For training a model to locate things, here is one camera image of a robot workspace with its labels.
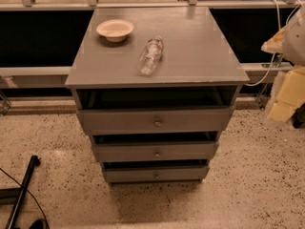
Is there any black shoe tip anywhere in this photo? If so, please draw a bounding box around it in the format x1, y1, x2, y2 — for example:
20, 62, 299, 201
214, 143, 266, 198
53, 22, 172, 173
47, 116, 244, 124
29, 219, 48, 229

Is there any clear plastic water bottle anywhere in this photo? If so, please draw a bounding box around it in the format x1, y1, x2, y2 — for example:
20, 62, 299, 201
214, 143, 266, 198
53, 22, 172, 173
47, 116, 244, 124
137, 35, 164, 75

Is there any grey top drawer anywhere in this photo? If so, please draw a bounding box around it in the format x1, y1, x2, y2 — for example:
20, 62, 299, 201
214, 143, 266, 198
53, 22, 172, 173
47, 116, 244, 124
77, 107, 234, 135

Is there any metal railing frame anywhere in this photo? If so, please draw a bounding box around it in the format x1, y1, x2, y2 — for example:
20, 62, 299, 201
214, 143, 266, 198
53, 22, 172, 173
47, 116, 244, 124
1, 0, 304, 112

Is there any white paper bowl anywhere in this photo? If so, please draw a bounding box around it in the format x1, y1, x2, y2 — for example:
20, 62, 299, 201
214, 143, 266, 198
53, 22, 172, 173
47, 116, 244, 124
96, 19, 133, 42

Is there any grey drawer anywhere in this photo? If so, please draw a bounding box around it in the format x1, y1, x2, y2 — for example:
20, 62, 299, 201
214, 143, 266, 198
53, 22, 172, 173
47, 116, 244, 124
103, 165, 209, 183
77, 107, 234, 135
92, 141, 219, 162

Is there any black floor cable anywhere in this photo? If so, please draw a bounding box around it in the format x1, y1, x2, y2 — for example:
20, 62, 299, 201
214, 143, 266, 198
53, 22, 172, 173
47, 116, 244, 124
0, 167, 51, 229

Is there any white hanging cable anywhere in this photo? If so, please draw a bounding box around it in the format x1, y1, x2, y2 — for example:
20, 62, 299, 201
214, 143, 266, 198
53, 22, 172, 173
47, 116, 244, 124
244, 0, 305, 88

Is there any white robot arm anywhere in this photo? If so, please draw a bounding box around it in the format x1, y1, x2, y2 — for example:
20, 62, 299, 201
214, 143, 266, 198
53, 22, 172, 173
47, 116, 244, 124
261, 6, 305, 122

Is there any black stand leg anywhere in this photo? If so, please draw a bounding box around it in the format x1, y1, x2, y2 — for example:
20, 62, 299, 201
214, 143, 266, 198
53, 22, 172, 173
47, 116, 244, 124
0, 156, 40, 229

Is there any grey wooden drawer cabinet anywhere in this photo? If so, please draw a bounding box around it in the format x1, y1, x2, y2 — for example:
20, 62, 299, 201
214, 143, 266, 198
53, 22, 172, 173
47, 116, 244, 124
66, 7, 240, 172

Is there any grey bottom drawer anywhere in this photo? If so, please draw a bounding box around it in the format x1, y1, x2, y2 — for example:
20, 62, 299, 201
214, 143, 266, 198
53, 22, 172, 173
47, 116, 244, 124
103, 165, 209, 183

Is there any grey middle drawer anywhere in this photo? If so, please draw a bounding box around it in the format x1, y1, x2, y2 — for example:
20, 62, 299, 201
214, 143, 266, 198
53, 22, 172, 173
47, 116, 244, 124
92, 141, 219, 162

